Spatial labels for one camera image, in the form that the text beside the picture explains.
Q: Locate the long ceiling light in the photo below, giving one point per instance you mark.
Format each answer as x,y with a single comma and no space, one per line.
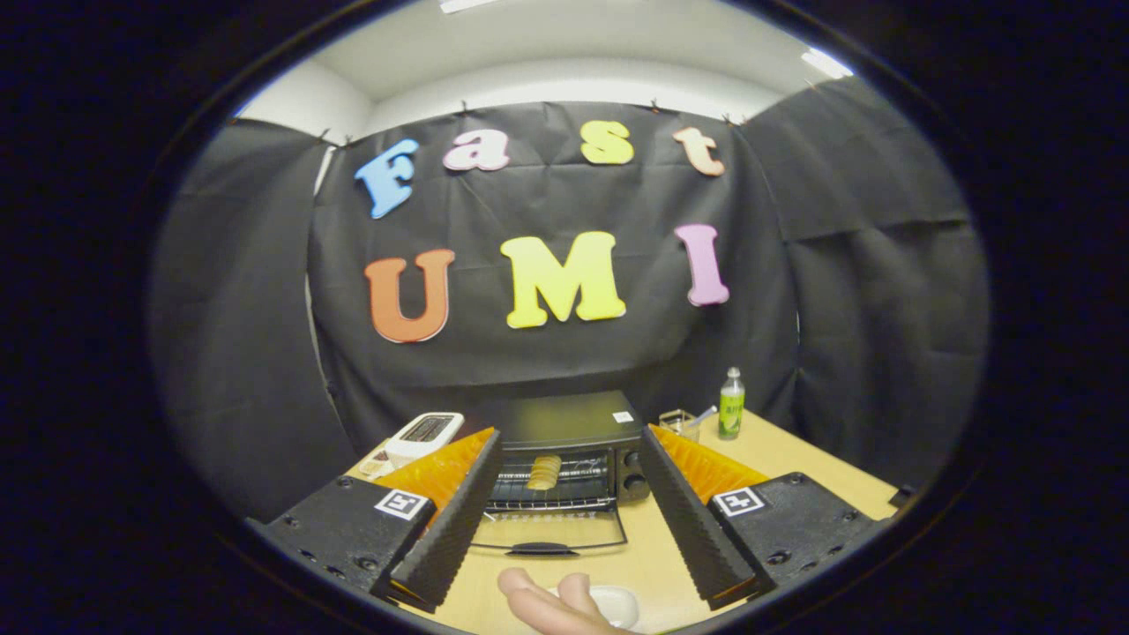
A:
463,4

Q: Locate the small ceiling light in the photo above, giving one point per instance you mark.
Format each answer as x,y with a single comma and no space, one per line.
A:
826,63

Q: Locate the green drink bottle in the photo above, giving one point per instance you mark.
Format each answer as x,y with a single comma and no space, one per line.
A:
730,410

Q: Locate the small snack packet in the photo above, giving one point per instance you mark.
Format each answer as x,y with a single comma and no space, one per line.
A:
377,464

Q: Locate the white plate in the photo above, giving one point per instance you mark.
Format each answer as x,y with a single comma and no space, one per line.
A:
617,604

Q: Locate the black toaster oven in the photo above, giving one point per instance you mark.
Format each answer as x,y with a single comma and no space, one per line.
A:
564,419

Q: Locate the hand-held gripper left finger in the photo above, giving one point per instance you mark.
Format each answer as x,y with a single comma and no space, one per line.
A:
450,525

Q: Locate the white toaster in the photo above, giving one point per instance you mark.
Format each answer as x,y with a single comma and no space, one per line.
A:
423,437

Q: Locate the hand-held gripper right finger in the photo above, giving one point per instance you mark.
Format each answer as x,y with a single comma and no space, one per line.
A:
692,525

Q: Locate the yellow sliced bread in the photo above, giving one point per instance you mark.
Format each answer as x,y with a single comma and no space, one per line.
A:
543,473

